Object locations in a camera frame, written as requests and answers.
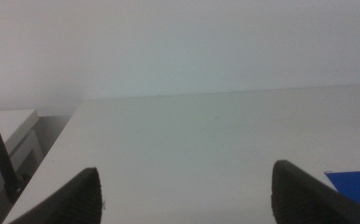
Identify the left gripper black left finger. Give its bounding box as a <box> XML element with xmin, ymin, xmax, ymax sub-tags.
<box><xmin>7</xmin><ymin>167</ymin><xmax>103</xmax><ymax>224</ymax></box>

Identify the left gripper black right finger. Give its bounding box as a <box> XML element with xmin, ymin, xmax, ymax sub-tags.
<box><xmin>270</xmin><ymin>159</ymin><xmax>360</xmax><ymax>224</ymax></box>

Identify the white side cabinet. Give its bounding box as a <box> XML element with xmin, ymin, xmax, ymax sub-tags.
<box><xmin>0</xmin><ymin>108</ymin><xmax>45</xmax><ymax>218</ymax></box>

